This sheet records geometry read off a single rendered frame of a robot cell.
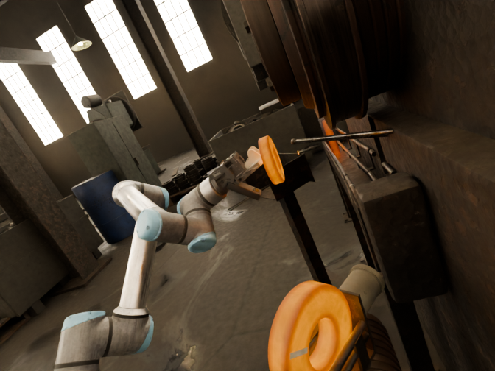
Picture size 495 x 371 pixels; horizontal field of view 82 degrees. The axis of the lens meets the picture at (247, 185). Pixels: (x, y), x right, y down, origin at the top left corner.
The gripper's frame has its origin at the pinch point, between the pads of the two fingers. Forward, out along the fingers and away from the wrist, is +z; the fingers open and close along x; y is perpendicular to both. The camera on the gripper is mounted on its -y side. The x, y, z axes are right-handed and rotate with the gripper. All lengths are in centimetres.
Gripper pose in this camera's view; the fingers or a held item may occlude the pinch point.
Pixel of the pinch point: (269, 154)
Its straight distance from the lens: 89.3
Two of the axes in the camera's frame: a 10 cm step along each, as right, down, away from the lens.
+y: -6.4, -7.4, -2.0
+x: 1.4, -3.7, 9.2
